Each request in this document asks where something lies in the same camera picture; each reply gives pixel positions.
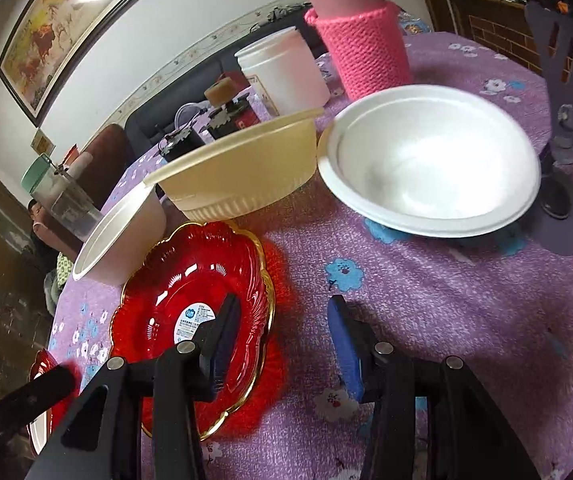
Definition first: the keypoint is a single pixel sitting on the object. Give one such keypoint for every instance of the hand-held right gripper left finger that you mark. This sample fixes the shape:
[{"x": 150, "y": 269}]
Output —
[{"x": 227, "y": 332}]

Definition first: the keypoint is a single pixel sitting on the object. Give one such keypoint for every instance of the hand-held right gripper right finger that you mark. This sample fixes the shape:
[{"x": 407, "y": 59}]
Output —
[{"x": 342, "y": 345}]

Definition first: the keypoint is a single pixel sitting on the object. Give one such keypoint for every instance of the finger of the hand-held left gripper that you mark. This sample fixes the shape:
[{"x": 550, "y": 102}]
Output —
[{"x": 36, "y": 395}]

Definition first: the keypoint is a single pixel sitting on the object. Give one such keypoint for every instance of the small red glass plate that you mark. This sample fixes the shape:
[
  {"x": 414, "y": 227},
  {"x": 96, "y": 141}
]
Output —
[{"x": 41, "y": 365}]

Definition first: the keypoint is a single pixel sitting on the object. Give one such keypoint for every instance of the red glass plate gold rim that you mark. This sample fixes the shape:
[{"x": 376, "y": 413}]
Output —
[{"x": 166, "y": 300}]

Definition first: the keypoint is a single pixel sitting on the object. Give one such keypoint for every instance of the cream plastic bowl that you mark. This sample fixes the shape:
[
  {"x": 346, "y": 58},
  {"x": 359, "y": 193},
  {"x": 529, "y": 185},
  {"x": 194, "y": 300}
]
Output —
[{"x": 236, "y": 170}]

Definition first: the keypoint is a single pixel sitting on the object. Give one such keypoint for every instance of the white foam plate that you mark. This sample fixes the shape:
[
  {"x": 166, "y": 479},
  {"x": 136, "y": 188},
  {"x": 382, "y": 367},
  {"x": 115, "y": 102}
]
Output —
[{"x": 426, "y": 160}]

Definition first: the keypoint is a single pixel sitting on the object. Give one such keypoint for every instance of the purple floral tablecloth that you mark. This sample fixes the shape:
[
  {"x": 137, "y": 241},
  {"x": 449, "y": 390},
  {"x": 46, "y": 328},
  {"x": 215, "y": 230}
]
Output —
[{"x": 416, "y": 310}]

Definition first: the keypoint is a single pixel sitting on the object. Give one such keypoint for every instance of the green patterned cushion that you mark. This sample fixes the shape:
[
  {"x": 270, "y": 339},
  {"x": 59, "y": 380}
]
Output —
[{"x": 64, "y": 267}]

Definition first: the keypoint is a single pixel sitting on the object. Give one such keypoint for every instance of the clear jar green lid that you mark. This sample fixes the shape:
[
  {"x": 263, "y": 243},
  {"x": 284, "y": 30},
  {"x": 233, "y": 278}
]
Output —
[{"x": 66, "y": 205}]

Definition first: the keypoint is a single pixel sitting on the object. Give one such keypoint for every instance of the brown sofa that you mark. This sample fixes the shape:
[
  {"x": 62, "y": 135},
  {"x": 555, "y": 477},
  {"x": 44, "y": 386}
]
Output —
[{"x": 111, "y": 150}]

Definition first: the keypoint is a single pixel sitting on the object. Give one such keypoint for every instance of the black leather sofa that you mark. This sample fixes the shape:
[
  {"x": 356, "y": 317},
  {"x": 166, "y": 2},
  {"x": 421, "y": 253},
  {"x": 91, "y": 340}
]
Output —
[{"x": 139, "y": 130}]

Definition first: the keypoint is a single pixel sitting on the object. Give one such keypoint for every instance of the brown round lid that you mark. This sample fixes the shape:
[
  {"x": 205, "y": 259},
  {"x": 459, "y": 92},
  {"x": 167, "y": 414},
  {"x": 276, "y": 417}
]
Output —
[{"x": 219, "y": 91}]

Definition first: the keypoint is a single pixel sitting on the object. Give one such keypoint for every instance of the white mug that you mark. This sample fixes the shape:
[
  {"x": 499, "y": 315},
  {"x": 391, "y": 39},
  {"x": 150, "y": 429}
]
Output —
[{"x": 286, "y": 75}]

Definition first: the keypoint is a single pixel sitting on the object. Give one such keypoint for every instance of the pink knit-sleeved bottle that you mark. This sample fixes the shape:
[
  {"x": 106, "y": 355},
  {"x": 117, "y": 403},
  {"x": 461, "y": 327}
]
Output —
[{"x": 366, "y": 50}]

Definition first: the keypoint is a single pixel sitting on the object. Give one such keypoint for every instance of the brown brick-pattern cabinet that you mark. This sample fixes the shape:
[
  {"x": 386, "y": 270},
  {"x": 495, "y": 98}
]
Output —
[{"x": 491, "y": 35}]

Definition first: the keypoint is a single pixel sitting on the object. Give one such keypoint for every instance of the yellow wall notice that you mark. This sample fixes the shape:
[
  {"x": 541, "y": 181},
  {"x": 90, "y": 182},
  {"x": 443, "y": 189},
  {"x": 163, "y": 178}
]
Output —
[{"x": 41, "y": 141}]

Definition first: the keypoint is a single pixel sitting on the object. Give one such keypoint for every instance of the framed wall painting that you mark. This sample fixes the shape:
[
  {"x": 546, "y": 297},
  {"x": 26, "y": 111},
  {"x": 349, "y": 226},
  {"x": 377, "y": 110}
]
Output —
[{"x": 56, "y": 35}]

